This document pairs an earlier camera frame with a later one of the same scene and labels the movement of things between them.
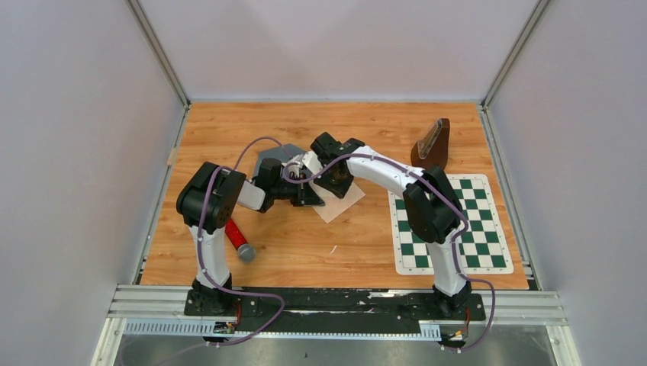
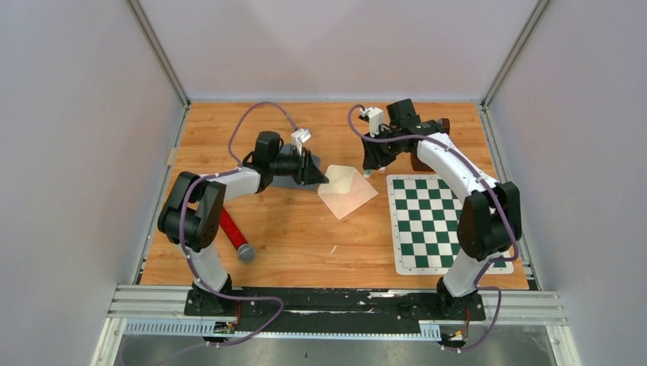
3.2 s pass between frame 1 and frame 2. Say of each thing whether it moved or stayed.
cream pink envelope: moved
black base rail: stayed
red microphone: stayed
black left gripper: moved
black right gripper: moved
